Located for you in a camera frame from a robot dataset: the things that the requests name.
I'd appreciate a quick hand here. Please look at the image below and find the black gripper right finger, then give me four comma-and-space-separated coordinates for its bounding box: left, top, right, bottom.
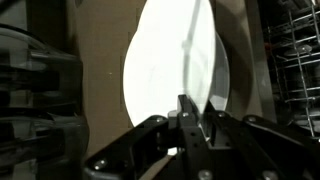
203, 104, 320, 180

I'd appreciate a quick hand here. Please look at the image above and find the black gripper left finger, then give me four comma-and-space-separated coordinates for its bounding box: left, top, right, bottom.
83, 95, 213, 180

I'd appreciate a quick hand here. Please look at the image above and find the white plate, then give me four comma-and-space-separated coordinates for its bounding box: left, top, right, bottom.
138, 0, 230, 113
123, 34, 185, 126

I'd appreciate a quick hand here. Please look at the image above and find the white plate on counter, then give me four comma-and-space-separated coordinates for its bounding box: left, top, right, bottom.
123, 34, 185, 126

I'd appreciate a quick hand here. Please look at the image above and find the wire dishwasher rack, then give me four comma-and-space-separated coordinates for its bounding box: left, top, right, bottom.
258, 0, 320, 139

